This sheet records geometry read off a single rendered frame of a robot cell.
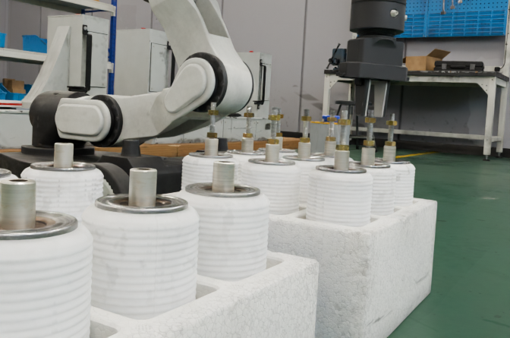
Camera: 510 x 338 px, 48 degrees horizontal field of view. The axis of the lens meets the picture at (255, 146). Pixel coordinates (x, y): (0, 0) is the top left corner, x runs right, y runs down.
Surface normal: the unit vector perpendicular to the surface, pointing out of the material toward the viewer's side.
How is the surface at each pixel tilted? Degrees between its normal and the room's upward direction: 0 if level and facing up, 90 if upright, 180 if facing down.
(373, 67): 90
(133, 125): 90
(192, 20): 90
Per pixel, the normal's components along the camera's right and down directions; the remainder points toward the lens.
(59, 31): -0.48, -0.33
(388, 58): 0.40, 0.09
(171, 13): -0.37, 0.43
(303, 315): 0.85, 0.08
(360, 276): -0.51, 0.03
